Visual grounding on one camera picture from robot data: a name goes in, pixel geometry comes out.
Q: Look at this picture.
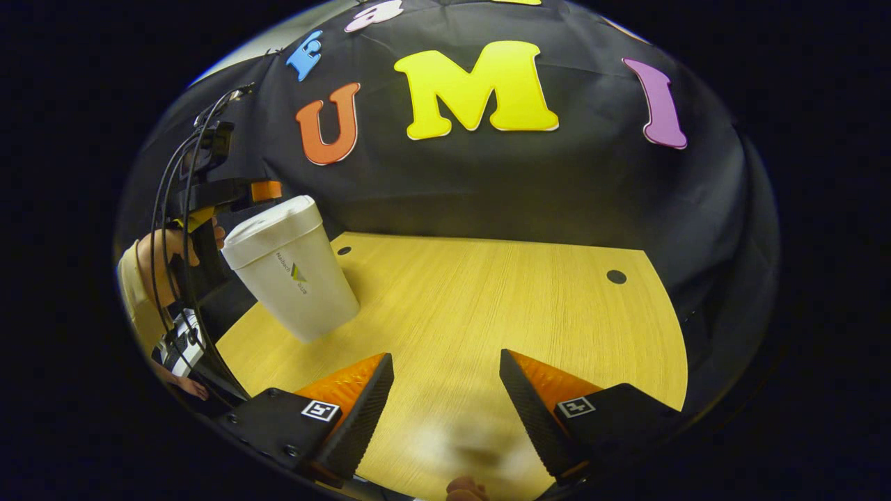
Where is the white desktop garbage bin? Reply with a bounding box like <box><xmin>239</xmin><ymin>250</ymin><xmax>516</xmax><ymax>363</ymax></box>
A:
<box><xmin>221</xmin><ymin>195</ymin><xmax>361</xmax><ymax>344</ymax></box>

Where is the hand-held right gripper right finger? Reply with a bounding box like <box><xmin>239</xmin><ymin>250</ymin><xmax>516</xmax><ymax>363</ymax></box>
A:
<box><xmin>499</xmin><ymin>349</ymin><xmax>686</xmax><ymax>486</ymax></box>

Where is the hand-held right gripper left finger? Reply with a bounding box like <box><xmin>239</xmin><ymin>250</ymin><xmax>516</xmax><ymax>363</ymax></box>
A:
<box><xmin>219</xmin><ymin>352</ymin><xmax>395</xmax><ymax>488</ymax></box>

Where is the white computer desk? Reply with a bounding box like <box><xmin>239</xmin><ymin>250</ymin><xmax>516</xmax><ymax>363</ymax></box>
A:
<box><xmin>152</xmin><ymin>308</ymin><xmax>206</xmax><ymax>380</ymax></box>

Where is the wooden desktop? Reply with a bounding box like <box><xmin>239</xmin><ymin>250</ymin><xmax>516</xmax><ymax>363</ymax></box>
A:
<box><xmin>216</xmin><ymin>232</ymin><xmax>690</xmax><ymax>501</ymax></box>

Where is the black backdrop cloth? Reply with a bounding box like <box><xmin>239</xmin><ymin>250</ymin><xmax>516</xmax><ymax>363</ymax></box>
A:
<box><xmin>115</xmin><ymin>0</ymin><xmax>780</xmax><ymax>418</ymax></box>

